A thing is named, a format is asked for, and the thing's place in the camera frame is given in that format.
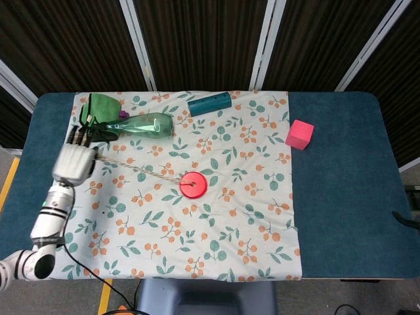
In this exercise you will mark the small purple object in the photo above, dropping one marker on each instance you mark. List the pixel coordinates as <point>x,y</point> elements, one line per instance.
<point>123,114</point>

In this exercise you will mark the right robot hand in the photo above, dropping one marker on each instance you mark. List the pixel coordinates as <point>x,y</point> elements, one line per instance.
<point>407,220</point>

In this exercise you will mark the floral tablecloth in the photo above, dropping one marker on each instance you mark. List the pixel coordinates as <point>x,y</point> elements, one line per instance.
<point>170,187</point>

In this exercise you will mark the green glass bottle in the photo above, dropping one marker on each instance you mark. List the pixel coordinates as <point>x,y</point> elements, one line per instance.
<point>144,126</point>

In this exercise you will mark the yellow floor tape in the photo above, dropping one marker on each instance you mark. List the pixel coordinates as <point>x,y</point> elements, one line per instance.
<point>105,297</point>

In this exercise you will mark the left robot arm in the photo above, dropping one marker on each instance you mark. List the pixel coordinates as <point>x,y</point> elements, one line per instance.
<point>39,229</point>

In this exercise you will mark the blue table mat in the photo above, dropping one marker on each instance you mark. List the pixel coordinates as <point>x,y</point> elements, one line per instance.
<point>341,170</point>

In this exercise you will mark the pink cube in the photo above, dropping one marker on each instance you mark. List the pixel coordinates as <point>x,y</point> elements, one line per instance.
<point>300,134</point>

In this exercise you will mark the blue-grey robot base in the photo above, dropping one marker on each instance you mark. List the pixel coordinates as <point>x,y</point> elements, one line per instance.
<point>205,297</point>

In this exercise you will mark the teal cylinder with holes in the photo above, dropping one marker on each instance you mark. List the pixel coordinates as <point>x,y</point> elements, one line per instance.
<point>210,103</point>

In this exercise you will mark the orange object on floor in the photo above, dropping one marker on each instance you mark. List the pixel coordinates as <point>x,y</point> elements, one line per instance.
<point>122,307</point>

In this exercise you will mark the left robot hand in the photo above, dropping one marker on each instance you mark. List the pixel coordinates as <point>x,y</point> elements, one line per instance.
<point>73,159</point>

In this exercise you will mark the grey partition post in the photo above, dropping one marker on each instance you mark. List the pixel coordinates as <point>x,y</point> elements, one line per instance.
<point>372,46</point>
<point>139,42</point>
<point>264,44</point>
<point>16,83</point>

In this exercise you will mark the red disc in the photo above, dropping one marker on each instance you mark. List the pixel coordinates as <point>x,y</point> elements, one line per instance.
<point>193,185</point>

